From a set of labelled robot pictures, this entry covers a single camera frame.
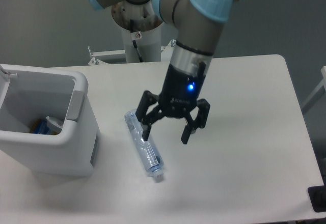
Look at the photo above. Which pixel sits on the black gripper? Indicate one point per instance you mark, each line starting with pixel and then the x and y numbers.
pixel 179 96

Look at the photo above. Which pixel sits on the crushed clear plastic bottle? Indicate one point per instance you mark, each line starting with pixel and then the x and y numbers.
pixel 146 149

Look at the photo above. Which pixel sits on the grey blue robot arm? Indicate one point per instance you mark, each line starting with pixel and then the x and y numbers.
pixel 199 24

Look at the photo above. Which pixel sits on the white trash can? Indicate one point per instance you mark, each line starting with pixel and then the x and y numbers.
pixel 32 93

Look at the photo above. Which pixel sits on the blue yellow package in bin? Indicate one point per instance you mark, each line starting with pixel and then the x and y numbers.
pixel 40 127

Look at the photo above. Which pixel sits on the white furniture at right edge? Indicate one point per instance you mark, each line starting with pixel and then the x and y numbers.
pixel 315 95

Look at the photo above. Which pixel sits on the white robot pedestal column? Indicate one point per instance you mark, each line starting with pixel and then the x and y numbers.
pixel 141 40

